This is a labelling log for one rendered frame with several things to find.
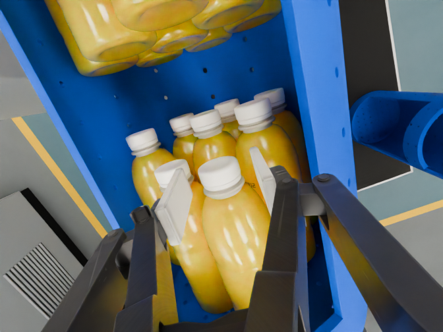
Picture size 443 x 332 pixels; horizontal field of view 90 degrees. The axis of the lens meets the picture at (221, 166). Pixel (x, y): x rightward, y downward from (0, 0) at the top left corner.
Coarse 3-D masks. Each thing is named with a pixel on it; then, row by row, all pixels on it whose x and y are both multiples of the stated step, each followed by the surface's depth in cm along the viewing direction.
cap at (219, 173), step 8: (216, 160) 22; (224, 160) 21; (232, 160) 20; (200, 168) 21; (208, 168) 20; (216, 168) 20; (224, 168) 19; (232, 168) 19; (200, 176) 20; (208, 176) 19; (216, 176) 19; (224, 176) 19; (232, 176) 19; (240, 176) 20; (208, 184) 20; (216, 184) 19; (224, 184) 19; (232, 184) 20
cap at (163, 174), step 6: (168, 162) 27; (174, 162) 26; (180, 162) 25; (186, 162) 25; (162, 168) 25; (168, 168) 24; (174, 168) 24; (186, 168) 24; (156, 174) 24; (162, 174) 23; (168, 174) 23; (186, 174) 24; (162, 180) 24; (168, 180) 24; (162, 186) 24
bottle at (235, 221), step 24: (216, 192) 20; (240, 192) 20; (216, 216) 20; (240, 216) 19; (264, 216) 21; (216, 240) 20; (240, 240) 19; (264, 240) 20; (216, 264) 23; (240, 264) 20; (240, 288) 22
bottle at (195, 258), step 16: (192, 176) 26; (192, 192) 25; (192, 208) 24; (192, 224) 24; (192, 240) 24; (176, 256) 27; (192, 256) 25; (208, 256) 26; (192, 272) 26; (208, 272) 26; (192, 288) 28; (208, 288) 27; (224, 288) 28; (208, 304) 28; (224, 304) 28
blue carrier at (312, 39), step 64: (0, 0) 19; (320, 0) 13; (64, 64) 25; (192, 64) 36; (256, 64) 33; (320, 64) 13; (64, 128) 22; (128, 128) 32; (320, 128) 14; (128, 192) 30; (320, 256) 33; (192, 320) 29; (320, 320) 25
